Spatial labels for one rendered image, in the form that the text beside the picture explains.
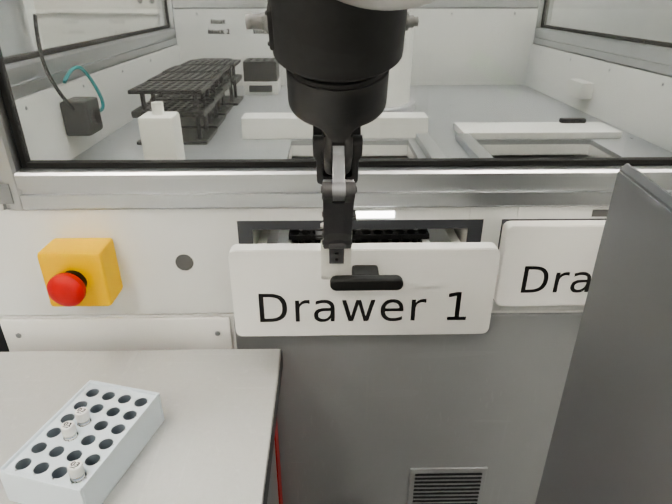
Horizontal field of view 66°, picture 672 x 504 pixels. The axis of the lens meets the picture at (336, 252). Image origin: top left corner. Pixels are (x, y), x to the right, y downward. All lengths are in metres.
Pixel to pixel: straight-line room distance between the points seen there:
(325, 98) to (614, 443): 0.28
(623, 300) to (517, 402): 0.51
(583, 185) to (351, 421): 0.45
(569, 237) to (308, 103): 0.39
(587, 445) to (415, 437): 0.47
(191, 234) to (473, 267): 0.33
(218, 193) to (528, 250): 0.37
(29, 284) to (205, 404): 0.28
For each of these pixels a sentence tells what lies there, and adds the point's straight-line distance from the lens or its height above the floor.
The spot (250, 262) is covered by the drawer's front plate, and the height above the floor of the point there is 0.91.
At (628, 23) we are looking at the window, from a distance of 0.67.
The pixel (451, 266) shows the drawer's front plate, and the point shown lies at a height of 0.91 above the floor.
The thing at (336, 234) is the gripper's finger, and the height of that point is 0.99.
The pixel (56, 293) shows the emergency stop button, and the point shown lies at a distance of 0.65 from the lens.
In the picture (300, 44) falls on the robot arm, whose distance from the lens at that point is 0.35.
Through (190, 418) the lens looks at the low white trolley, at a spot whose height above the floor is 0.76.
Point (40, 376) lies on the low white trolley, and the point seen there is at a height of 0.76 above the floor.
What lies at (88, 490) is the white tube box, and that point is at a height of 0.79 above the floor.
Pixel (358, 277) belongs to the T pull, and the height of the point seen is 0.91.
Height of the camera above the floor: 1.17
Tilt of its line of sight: 26 degrees down
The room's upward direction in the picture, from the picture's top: straight up
